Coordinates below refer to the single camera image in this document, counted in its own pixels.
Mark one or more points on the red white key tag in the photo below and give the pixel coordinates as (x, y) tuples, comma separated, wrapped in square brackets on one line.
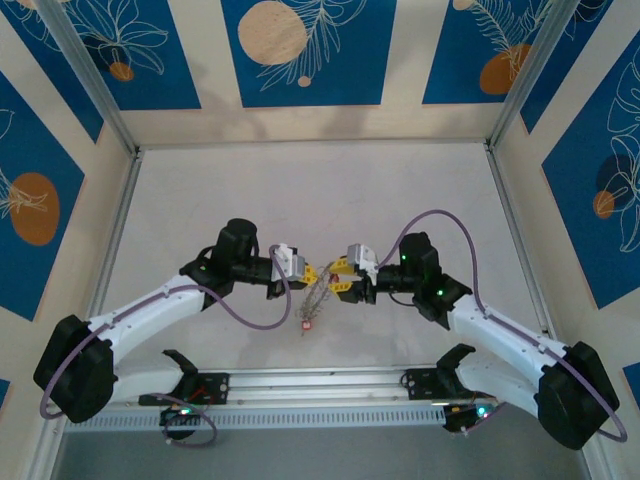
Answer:
[(306, 325)]

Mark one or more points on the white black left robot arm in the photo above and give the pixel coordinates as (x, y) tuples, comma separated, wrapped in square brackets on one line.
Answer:
[(150, 307)]

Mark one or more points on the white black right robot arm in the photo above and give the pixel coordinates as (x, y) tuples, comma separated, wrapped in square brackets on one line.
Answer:
[(505, 335)]

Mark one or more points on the right base circuit board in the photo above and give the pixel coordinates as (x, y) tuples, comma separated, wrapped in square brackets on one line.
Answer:
[(470, 414)]

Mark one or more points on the base circuit board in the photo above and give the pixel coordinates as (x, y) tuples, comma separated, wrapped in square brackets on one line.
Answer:
[(177, 414), (470, 414)]

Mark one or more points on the left base circuit board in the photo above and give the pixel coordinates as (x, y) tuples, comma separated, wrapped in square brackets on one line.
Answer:
[(177, 414)]

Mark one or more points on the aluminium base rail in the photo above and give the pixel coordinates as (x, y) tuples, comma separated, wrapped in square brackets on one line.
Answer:
[(320, 385)]

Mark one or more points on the aluminium table side rail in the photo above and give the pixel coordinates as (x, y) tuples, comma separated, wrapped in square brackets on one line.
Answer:
[(117, 225), (515, 225)]

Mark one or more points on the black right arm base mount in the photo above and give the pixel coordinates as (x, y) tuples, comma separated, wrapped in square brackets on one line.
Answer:
[(440, 380)]

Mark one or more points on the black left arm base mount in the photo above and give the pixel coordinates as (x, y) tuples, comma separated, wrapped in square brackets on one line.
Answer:
[(190, 382)]

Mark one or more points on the blue floral wall panel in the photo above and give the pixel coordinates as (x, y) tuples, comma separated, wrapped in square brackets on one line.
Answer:
[(590, 50), (30, 30), (450, 60), (170, 60), (575, 200), (30, 150), (350, 75)]

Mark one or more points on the aluminium frame post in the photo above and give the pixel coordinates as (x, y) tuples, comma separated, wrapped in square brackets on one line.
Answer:
[(95, 80), (540, 75)]

